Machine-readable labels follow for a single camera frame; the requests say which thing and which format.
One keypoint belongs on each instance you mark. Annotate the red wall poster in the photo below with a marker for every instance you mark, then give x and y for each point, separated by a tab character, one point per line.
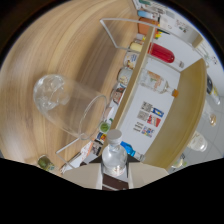
154	120

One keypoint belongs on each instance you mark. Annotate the yellow container with white lid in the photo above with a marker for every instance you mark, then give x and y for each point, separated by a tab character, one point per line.
100	137

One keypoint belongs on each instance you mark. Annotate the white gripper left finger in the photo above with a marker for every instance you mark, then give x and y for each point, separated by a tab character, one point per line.
81	176

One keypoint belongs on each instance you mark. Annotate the green printed cup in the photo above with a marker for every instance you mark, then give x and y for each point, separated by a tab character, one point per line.
106	127

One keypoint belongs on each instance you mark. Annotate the patterned bowl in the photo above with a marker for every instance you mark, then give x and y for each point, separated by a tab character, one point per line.
131	60

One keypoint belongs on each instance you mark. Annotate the blue wall poster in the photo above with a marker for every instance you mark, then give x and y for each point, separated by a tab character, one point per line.
157	112

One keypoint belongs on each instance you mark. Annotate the orange basket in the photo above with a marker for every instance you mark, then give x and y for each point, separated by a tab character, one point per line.
146	28

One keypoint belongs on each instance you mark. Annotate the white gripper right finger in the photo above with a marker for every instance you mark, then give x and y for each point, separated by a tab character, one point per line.
146	175

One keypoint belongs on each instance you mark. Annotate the orange patterned paper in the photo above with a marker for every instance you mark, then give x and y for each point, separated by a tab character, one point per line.
88	149

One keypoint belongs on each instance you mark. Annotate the small white and blue bottle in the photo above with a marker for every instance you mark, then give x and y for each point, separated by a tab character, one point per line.
146	14

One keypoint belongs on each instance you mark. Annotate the clear bottle with red label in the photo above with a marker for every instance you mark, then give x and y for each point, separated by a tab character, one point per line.
114	158

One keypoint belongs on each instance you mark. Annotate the white rack with wooden shelves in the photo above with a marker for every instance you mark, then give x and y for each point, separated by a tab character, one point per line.
186	116

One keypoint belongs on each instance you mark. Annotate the striped small wall poster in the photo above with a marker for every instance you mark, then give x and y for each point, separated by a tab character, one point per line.
138	127

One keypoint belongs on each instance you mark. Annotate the small yellow jar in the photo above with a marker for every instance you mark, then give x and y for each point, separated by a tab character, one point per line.
134	46

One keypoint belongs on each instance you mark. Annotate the grey patterned wall poster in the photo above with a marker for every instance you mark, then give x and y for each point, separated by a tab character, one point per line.
143	115
146	106

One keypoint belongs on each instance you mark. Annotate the multicolour wall poster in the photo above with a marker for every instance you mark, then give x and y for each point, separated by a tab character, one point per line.
148	131

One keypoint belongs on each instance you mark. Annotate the clear drinking glass with ice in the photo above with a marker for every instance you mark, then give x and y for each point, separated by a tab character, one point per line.
63	100

